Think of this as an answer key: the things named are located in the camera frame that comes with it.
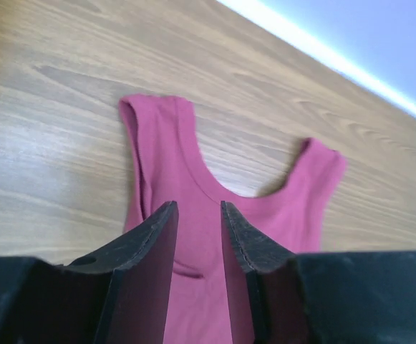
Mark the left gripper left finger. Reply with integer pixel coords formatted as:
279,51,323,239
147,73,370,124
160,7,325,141
0,201,178,343

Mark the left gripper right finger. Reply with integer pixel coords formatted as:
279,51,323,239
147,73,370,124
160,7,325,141
221,202,416,343

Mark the maroon tank top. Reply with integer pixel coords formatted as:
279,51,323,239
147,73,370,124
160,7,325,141
118,95,346,343

